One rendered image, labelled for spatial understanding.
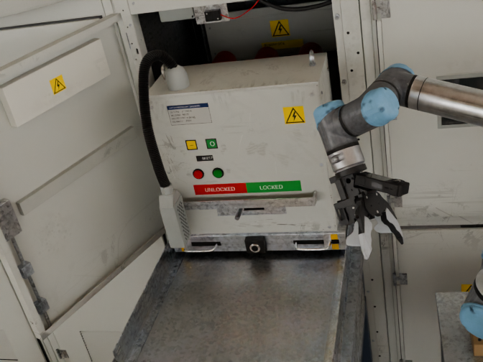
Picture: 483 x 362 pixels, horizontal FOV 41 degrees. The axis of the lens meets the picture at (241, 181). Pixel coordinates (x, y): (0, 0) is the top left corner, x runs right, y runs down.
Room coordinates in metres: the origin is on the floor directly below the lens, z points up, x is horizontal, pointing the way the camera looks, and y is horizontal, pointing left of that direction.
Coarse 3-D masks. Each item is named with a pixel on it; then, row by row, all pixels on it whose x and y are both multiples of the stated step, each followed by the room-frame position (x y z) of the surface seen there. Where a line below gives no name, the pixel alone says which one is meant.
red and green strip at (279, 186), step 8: (216, 184) 1.65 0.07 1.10; (224, 184) 1.64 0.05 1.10; (232, 184) 1.63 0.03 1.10; (240, 184) 1.63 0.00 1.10; (248, 184) 1.62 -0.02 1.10; (256, 184) 1.61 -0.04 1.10; (264, 184) 1.60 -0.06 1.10; (272, 184) 1.60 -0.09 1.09; (280, 184) 1.59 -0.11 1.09; (288, 184) 1.58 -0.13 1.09; (296, 184) 1.58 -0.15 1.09; (200, 192) 1.67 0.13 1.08; (208, 192) 1.66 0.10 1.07; (216, 192) 1.65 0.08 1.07; (224, 192) 1.64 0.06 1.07; (232, 192) 1.63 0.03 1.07; (240, 192) 1.63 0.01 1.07; (248, 192) 1.62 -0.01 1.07
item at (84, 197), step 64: (64, 64) 1.72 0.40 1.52; (0, 128) 1.56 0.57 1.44; (64, 128) 1.70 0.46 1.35; (128, 128) 1.86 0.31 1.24; (0, 192) 1.50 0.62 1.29; (64, 192) 1.64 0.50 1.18; (128, 192) 1.81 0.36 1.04; (0, 256) 1.45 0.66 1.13; (64, 256) 1.59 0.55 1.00; (128, 256) 1.75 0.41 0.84; (64, 320) 1.50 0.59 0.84
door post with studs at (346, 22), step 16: (336, 0) 1.72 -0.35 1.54; (352, 0) 1.70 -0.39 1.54; (336, 16) 1.71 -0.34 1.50; (352, 16) 1.71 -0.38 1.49; (336, 32) 1.72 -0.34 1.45; (352, 32) 1.71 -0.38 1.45; (336, 48) 1.73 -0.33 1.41; (352, 48) 1.71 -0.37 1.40; (352, 64) 1.71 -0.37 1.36; (352, 80) 1.71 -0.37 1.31; (352, 96) 1.71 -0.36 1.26; (368, 144) 1.70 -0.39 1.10; (368, 160) 1.70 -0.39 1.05; (384, 304) 1.70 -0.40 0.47; (384, 320) 1.70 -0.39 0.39; (384, 336) 1.70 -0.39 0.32; (384, 352) 1.70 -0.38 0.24
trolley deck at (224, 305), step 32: (192, 256) 1.68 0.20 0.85; (224, 256) 1.64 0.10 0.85; (256, 256) 1.61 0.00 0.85; (288, 256) 1.58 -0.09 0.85; (320, 256) 1.55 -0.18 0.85; (352, 256) 1.51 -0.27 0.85; (192, 288) 1.52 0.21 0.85; (224, 288) 1.49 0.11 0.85; (256, 288) 1.46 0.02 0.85; (288, 288) 1.43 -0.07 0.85; (320, 288) 1.41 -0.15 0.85; (352, 288) 1.38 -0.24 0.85; (160, 320) 1.41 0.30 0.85; (192, 320) 1.38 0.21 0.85; (224, 320) 1.35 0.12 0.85; (256, 320) 1.33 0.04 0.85; (288, 320) 1.30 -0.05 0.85; (320, 320) 1.28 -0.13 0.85; (352, 320) 1.25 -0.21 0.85; (160, 352) 1.28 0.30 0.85; (192, 352) 1.26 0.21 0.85; (224, 352) 1.24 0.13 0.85; (256, 352) 1.21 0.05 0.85; (288, 352) 1.19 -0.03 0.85; (320, 352) 1.17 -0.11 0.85; (352, 352) 1.15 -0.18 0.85
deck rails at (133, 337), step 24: (168, 264) 1.64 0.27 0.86; (144, 288) 1.48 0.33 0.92; (168, 288) 1.54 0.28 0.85; (336, 288) 1.39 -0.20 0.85; (144, 312) 1.43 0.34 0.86; (336, 312) 1.29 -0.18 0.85; (120, 336) 1.30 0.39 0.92; (144, 336) 1.35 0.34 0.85; (336, 336) 1.15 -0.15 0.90; (120, 360) 1.26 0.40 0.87; (336, 360) 1.11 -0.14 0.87
